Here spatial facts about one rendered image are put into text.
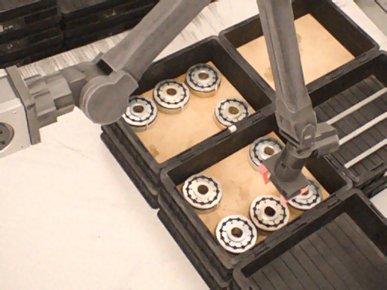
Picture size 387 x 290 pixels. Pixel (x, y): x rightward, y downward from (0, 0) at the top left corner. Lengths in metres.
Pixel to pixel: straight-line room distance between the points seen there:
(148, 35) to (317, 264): 0.82
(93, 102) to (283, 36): 0.40
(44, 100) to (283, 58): 0.48
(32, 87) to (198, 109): 0.87
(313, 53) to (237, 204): 0.60
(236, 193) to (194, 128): 0.23
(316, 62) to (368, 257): 0.64
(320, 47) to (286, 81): 0.80
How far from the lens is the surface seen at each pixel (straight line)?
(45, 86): 1.10
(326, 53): 2.12
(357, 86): 2.07
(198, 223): 1.60
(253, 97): 1.90
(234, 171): 1.80
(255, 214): 1.72
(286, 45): 1.31
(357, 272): 1.75
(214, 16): 2.33
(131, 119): 1.83
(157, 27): 1.14
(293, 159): 1.47
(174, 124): 1.87
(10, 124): 1.09
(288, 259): 1.71
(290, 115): 1.39
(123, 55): 1.13
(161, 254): 1.81
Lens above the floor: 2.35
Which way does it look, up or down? 52 degrees down
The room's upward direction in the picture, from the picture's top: 11 degrees clockwise
